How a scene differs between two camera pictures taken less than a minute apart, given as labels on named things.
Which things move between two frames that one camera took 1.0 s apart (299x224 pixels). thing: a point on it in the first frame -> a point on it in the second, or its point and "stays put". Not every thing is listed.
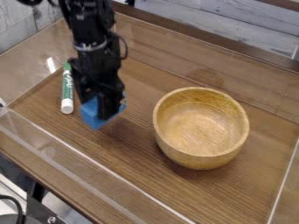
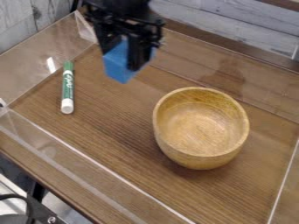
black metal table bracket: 38,213 stays put
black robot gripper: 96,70 -> 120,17
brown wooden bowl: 200,125 stays put
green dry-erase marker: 67,99 stays put
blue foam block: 88,111 -> 116,62
